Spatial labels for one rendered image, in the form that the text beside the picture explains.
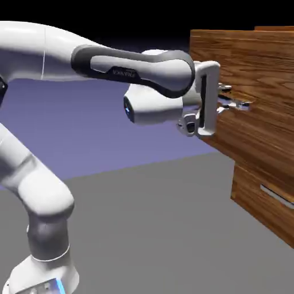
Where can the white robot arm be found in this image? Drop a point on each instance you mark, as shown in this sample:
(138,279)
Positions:
(34,50)

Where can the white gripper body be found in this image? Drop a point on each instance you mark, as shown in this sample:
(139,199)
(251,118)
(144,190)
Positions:
(210,98)

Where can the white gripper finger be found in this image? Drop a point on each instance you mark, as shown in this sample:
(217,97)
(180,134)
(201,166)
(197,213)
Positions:
(221,110)
(224,86)

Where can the brown wooden cabinet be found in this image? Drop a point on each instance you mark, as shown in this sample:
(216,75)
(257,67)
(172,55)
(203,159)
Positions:
(275,28)

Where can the small wooden drawer front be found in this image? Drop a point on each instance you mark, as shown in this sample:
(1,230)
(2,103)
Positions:
(252,206)

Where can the large wooden drawer front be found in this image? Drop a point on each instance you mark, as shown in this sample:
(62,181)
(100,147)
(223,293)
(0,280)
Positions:
(259,59)

